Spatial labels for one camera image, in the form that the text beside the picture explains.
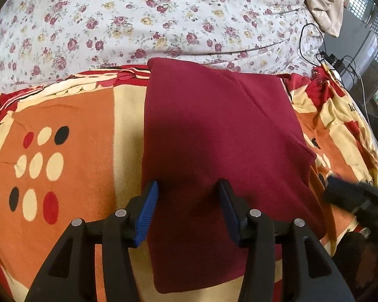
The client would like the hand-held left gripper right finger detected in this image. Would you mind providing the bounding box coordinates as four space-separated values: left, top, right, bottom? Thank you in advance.
219 179 355 302

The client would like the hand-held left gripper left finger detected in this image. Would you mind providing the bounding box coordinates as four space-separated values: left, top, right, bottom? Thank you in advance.
24 181 160 302

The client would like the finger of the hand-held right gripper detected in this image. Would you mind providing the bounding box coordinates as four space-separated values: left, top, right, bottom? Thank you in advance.
321 175 367 210

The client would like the maroon fleece garment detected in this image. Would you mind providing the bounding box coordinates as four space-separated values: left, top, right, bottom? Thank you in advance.
141 57 327 294

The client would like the orange patterned blanket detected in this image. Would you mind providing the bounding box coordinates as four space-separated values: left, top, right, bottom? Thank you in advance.
0 64 378 302

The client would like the black power adapter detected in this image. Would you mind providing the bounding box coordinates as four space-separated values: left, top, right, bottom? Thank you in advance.
318 51 346 70

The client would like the beige cloth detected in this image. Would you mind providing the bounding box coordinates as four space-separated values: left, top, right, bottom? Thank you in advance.
294 0 346 37

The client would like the floral white bedsheet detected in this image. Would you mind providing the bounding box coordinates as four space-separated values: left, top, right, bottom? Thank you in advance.
0 0 326 97

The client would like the white cable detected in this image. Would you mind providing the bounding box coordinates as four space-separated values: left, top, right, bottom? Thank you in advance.
350 64 378 162

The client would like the black cable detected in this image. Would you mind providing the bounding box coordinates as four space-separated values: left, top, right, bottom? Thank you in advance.
299 23 360 81

